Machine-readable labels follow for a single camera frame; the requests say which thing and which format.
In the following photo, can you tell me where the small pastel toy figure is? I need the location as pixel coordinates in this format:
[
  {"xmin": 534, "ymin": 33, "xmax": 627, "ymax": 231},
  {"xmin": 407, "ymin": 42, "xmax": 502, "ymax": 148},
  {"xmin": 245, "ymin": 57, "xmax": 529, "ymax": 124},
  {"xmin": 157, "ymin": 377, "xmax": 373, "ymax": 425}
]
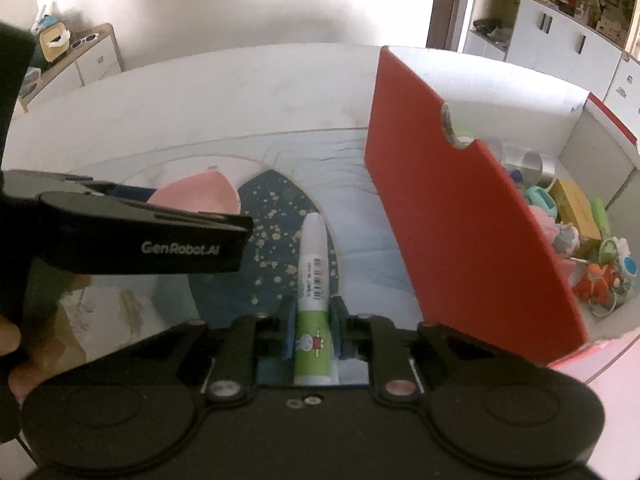
[{"xmin": 550, "ymin": 222, "xmax": 581, "ymax": 258}]

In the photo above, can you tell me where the orange toy figure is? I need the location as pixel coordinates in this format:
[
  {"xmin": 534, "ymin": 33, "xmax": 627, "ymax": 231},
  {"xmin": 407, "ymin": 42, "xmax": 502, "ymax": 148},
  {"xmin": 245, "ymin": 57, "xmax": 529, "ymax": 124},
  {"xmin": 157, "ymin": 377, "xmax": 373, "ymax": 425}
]
[{"xmin": 572, "ymin": 260, "xmax": 621, "ymax": 306}]

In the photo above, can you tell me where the person's left hand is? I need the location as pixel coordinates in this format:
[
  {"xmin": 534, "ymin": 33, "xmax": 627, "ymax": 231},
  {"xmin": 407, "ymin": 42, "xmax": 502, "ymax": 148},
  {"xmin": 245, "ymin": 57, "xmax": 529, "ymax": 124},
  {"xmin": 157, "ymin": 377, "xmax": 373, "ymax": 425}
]
[{"xmin": 0, "ymin": 314, "xmax": 51, "ymax": 403}]

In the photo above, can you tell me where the printed table mat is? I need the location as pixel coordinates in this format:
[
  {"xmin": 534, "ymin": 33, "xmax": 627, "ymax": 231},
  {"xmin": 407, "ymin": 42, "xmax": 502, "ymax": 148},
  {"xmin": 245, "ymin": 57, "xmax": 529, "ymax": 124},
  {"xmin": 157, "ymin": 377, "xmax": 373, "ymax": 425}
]
[{"xmin": 0, "ymin": 127, "xmax": 640, "ymax": 411}]

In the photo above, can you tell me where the pink teal toy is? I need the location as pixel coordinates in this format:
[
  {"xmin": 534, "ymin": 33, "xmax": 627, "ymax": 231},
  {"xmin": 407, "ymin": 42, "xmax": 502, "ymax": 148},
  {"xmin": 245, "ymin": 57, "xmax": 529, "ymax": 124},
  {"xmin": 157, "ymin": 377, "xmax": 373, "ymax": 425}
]
[{"xmin": 522, "ymin": 185, "xmax": 560, "ymax": 233}]

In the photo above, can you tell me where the white blue keychain toy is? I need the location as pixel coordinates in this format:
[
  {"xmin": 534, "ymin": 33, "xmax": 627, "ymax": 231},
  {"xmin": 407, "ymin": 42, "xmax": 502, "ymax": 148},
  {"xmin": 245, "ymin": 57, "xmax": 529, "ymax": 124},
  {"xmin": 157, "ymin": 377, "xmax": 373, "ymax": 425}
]
[{"xmin": 600, "ymin": 237, "xmax": 640, "ymax": 291}]

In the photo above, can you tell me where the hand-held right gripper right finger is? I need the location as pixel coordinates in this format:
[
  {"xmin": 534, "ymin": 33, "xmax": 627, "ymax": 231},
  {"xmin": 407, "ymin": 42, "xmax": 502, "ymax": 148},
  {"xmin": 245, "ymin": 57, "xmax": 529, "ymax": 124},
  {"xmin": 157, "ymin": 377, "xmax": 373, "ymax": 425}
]
[{"xmin": 332, "ymin": 297, "xmax": 501, "ymax": 406}]

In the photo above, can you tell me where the blue white soft toy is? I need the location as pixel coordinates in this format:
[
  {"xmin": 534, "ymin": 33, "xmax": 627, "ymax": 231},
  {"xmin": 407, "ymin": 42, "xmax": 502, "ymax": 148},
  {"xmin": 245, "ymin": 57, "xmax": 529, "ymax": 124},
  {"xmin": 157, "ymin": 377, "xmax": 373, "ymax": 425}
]
[{"xmin": 31, "ymin": 2, "xmax": 62, "ymax": 31}]

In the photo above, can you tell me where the red cardboard box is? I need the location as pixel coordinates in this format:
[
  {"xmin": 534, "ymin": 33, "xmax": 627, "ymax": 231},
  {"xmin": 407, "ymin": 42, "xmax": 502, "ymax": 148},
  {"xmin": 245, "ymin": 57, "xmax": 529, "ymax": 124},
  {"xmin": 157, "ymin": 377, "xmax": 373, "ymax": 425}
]
[{"xmin": 362, "ymin": 45, "xmax": 640, "ymax": 368}]

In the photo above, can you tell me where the white wooden wall cabinet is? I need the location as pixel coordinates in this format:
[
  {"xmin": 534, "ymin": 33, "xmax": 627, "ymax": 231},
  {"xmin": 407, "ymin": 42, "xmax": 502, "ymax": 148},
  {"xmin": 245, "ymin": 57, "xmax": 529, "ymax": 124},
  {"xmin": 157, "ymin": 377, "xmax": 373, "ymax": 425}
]
[{"xmin": 457, "ymin": 0, "xmax": 640, "ymax": 111}]

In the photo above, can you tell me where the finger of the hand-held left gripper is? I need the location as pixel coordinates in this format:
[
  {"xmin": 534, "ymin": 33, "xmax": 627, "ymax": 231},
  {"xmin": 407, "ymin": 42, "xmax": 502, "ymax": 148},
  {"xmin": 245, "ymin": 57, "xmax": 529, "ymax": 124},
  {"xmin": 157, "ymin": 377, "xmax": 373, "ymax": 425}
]
[
  {"xmin": 5, "ymin": 170, "xmax": 157, "ymax": 202},
  {"xmin": 42, "ymin": 191, "xmax": 253, "ymax": 236}
]

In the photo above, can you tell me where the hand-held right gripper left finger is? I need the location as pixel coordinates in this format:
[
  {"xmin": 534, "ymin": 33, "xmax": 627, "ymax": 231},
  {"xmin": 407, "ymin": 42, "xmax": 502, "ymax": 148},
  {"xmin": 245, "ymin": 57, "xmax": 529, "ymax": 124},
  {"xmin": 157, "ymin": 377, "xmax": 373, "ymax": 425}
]
[{"xmin": 125, "ymin": 300, "xmax": 297, "ymax": 407}]

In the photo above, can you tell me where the light green highlighter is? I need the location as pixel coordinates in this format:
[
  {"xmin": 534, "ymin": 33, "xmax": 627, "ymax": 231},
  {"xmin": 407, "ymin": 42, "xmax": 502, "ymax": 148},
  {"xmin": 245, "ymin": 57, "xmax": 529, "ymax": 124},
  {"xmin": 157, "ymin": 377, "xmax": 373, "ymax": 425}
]
[{"xmin": 591, "ymin": 197, "xmax": 613, "ymax": 241}]

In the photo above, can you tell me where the yellow green tissue box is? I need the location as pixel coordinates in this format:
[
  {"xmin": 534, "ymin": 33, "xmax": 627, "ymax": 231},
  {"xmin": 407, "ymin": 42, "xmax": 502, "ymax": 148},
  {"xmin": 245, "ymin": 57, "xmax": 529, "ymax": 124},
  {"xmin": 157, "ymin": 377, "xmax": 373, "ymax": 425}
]
[{"xmin": 30, "ymin": 22, "xmax": 75, "ymax": 63}]

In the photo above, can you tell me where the white green glue tube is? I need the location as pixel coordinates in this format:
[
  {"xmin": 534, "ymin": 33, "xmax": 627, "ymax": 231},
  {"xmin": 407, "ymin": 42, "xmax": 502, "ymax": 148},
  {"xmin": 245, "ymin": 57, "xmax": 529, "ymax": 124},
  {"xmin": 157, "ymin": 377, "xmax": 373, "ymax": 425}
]
[{"xmin": 292, "ymin": 212, "xmax": 338, "ymax": 386}]

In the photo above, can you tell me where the low wooden sideboard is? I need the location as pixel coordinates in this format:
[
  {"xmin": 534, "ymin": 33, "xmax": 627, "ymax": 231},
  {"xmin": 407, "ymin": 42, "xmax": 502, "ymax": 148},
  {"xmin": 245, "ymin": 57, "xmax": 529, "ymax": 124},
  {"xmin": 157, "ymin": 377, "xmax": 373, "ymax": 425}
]
[{"xmin": 12, "ymin": 22, "xmax": 123, "ymax": 111}]

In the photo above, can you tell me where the small yellow box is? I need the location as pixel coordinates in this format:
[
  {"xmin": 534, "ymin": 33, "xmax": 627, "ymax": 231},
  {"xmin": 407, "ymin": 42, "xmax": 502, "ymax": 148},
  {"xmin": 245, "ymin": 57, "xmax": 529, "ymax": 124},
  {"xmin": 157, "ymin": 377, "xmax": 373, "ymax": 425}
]
[{"xmin": 547, "ymin": 180, "xmax": 601, "ymax": 241}]

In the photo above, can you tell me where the brown door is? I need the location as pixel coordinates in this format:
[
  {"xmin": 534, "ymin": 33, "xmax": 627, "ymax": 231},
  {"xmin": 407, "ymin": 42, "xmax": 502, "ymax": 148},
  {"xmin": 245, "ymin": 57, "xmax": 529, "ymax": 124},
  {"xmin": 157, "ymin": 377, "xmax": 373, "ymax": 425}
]
[{"xmin": 426, "ymin": 0, "xmax": 483, "ymax": 53}]

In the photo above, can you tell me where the clear bottle with silver cap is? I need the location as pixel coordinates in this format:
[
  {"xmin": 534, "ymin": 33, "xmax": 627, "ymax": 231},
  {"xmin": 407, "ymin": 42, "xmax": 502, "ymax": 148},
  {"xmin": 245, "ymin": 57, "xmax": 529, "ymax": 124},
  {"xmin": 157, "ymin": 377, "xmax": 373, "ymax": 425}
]
[{"xmin": 500, "ymin": 142, "xmax": 557, "ymax": 187}]

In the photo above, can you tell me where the beige cardboard toy house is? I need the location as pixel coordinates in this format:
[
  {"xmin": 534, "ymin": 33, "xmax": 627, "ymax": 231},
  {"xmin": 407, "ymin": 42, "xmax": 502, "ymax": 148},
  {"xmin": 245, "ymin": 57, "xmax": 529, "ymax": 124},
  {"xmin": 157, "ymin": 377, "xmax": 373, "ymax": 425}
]
[{"xmin": 597, "ymin": 7, "xmax": 628, "ymax": 41}]

